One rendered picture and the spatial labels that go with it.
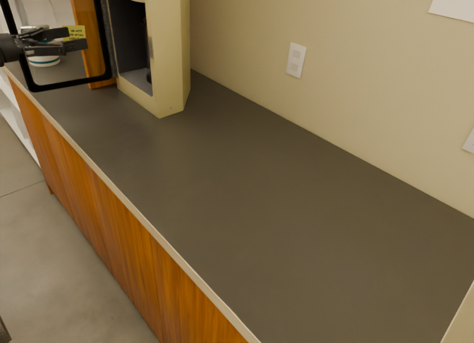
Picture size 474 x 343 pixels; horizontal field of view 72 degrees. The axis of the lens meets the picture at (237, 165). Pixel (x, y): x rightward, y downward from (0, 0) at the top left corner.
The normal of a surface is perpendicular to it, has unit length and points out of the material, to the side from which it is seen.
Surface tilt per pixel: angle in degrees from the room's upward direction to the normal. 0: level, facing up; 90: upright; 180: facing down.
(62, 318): 0
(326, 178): 0
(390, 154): 90
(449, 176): 90
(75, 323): 0
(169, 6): 90
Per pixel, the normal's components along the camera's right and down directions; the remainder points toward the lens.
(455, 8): -0.73, 0.37
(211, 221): 0.07, -0.79
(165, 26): 0.69, 0.48
